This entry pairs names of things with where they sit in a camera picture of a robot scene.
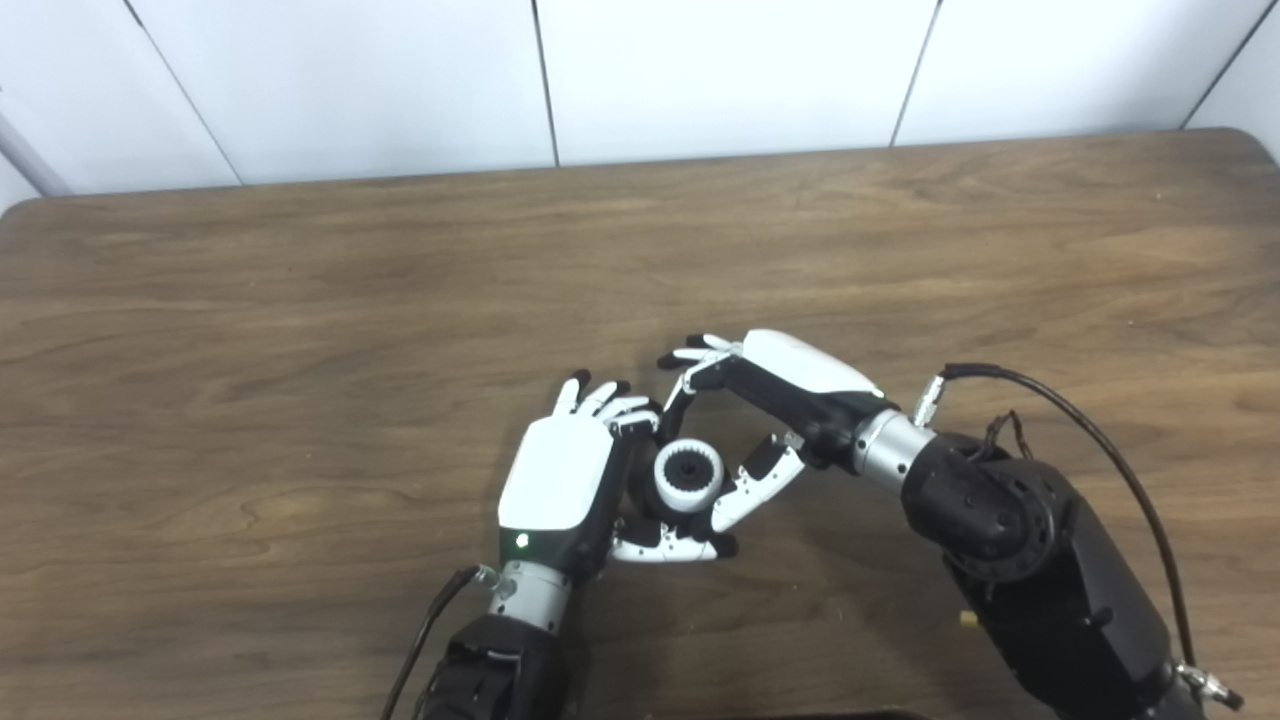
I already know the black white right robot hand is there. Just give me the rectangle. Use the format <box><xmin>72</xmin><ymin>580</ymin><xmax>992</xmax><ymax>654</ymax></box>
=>
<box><xmin>657</xmin><ymin>329</ymin><xmax>886</xmax><ymax>534</ymax></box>

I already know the round black plastic part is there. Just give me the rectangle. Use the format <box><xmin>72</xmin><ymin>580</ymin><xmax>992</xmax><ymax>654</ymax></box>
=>
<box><xmin>628</xmin><ymin>440</ymin><xmax>721</xmax><ymax>526</ymax></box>

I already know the white plastic ring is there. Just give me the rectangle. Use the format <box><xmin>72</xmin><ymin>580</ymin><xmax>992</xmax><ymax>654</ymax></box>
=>
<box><xmin>653</xmin><ymin>438</ymin><xmax>725</xmax><ymax>514</ymax></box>

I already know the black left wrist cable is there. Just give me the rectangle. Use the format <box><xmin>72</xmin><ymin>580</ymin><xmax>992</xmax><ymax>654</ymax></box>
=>
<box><xmin>380</xmin><ymin>565</ymin><xmax>501</xmax><ymax>720</ymax></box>

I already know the grey wall corner trim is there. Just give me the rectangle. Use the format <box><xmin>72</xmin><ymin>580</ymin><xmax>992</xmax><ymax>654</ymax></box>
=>
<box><xmin>0</xmin><ymin>110</ymin><xmax>76</xmax><ymax>198</ymax></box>

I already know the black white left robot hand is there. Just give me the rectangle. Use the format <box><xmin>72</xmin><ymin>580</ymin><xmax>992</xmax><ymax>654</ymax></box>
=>
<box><xmin>497</xmin><ymin>370</ymin><xmax>739</xmax><ymax>586</ymax></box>

